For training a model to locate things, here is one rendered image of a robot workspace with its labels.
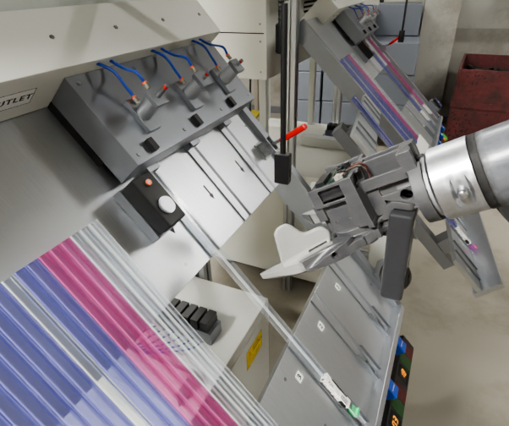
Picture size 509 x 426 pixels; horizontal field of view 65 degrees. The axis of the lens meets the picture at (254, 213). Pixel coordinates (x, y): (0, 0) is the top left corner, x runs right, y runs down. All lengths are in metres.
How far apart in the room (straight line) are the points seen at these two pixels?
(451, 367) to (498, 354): 0.22
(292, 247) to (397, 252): 0.11
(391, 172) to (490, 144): 0.09
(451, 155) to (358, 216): 0.11
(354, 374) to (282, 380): 0.18
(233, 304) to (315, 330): 0.40
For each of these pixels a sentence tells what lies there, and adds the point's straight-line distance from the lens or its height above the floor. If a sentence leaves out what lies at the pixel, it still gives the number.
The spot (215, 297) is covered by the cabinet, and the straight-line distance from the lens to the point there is 1.09.
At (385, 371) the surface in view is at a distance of 0.81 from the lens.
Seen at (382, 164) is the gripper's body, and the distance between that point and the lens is 0.45.
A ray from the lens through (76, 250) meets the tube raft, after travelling 0.49.
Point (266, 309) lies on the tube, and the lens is 0.62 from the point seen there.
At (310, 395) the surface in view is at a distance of 0.66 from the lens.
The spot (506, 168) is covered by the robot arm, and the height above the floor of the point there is 1.20.
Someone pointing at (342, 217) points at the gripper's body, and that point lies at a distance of 0.45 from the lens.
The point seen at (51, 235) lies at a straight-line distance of 0.50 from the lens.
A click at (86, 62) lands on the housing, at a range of 0.56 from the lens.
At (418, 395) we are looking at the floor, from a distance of 1.74.
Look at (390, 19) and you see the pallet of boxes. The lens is 4.00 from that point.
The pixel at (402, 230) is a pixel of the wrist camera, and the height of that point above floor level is 1.11.
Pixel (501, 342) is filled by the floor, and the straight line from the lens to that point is 2.05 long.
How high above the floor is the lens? 1.34
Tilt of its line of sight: 30 degrees down
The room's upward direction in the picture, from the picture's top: 2 degrees counter-clockwise
